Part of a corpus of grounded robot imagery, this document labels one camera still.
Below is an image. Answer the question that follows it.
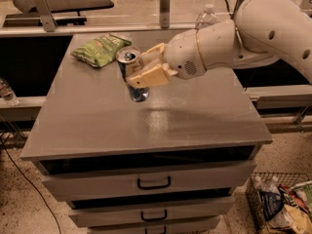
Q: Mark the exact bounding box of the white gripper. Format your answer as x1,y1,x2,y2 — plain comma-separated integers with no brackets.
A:
126,29,206,89

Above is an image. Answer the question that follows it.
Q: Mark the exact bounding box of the redbull can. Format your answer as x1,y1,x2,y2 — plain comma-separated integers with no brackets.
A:
116,46,149,102

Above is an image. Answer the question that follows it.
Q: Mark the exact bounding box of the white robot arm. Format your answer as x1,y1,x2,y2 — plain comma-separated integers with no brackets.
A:
126,0,312,88

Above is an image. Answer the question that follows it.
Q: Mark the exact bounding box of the clear water bottle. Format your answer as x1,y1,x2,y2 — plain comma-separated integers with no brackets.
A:
195,4,217,30

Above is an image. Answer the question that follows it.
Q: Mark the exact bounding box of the water bottle at left edge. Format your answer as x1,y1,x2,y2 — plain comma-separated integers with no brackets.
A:
0,78,19,106

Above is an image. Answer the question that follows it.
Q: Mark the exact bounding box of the bottle in basket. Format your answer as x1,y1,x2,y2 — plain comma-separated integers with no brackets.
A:
253,175,279,193

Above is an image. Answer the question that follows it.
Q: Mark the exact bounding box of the green chip bag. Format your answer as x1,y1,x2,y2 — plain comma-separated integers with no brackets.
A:
71,34,132,68

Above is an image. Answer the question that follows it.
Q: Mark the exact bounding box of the grey drawer cabinet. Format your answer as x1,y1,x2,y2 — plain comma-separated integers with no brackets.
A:
19,29,273,234

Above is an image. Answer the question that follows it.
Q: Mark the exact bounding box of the blue snack bag in basket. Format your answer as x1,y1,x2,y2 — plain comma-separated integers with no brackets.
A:
259,191,284,221

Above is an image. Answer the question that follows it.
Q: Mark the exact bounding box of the green snack bag in basket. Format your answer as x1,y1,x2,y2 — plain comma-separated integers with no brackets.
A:
292,180,312,213

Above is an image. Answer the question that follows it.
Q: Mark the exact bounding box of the yellow snack bag in basket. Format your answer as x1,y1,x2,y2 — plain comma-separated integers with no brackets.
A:
268,205,312,234

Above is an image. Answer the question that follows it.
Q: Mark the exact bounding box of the middle metal bracket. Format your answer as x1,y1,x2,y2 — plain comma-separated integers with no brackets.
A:
159,0,171,28

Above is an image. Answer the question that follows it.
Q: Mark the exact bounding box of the top drawer black handle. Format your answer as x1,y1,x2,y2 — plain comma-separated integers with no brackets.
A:
136,176,172,190

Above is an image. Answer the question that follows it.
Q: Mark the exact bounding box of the drawer black handle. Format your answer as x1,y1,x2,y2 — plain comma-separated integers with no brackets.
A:
136,176,172,190
140,210,168,222
144,226,167,234

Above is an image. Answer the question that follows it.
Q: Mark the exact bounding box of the left metal bracket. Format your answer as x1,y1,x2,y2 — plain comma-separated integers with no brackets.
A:
33,0,58,32

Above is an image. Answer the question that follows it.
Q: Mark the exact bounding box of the middle drawer black handle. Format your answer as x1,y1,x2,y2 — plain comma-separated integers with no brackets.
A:
140,210,168,222

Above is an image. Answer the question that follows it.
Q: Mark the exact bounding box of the bottom drawer black handle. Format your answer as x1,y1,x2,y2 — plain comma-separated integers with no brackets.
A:
144,226,167,234

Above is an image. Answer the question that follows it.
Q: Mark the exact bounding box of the black floor cable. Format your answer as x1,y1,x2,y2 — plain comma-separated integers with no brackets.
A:
0,136,62,234

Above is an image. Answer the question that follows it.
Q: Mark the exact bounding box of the wire basket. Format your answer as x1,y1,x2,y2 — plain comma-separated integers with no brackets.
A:
246,172,309,234

